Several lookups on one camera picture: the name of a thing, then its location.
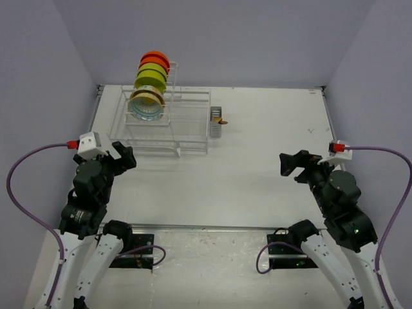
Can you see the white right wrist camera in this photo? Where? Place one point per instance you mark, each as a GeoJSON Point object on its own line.
{"type": "Point", "coordinates": [337, 154]}

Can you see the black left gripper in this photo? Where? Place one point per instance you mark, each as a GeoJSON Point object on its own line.
{"type": "Point", "coordinates": [127, 161]}

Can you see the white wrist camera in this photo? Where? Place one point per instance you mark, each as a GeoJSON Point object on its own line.
{"type": "Point", "coordinates": [90, 146]}
{"type": "Point", "coordinates": [337, 154]}

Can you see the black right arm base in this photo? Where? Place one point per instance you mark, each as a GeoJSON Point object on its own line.
{"type": "Point", "coordinates": [283, 257]}

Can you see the white wire dish rack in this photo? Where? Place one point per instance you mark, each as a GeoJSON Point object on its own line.
{"type": "Point", "coordinates": [181, 128]}

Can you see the orange flower ceramic bowl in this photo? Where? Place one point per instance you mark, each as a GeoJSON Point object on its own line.
{"type": "Point", "coordinates": [149, 89]}

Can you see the blue patterned ceramic bowl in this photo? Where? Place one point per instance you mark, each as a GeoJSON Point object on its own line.
{"type": "Point", "coordinates": [146, 105]}

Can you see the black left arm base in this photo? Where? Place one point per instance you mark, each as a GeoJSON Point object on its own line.
{"type": "Point", "coordinates": [142, 259]}

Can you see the gold spoon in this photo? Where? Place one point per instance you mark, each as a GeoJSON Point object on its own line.
{"type": "Point", "coordinates": [219, 120]}

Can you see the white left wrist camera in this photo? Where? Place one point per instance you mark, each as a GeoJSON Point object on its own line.
{"type": "Point", "coordinates": [90, 146]}

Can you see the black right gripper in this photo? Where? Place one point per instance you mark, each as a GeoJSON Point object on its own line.
{"type": "Point", "coordinates": [308, 161]}

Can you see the lime green bowl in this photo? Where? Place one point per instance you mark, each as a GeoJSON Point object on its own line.
{"type": "Point", "coordinates": [150, 78]}
{"type": "Point", "coordinates": [154, 67]}

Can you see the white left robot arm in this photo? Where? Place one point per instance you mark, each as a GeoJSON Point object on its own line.
{"type": "Point", "coordinates": [72, 278]}

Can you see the grey cutlery holder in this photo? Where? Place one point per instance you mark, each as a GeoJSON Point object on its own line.
{"type": "Point", "coordinates": [214, 126]}

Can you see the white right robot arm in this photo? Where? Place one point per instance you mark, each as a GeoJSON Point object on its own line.
{"type": "Point", "coordinates": [365, 284]}

